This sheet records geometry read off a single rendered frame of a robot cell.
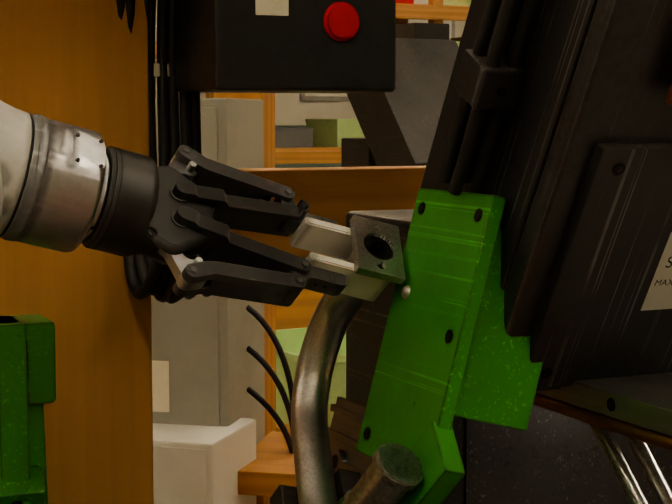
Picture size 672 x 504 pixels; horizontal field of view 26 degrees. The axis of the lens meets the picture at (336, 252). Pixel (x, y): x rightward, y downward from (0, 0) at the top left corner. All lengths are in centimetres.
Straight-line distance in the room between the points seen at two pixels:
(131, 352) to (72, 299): 7
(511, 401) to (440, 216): 15
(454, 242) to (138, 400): 40
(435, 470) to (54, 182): 33
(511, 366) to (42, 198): 36
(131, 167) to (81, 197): 5
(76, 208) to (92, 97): 31
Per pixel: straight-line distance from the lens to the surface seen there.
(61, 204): 101
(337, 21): 127
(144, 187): 103
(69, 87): 130
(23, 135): 101
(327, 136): 896
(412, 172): 152
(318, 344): 117
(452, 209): 108
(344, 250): 114
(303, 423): 116
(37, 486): 116
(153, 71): 133
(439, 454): 102
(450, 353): 104
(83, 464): 134
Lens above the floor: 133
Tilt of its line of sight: 5 degrees down
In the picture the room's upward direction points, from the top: straight up
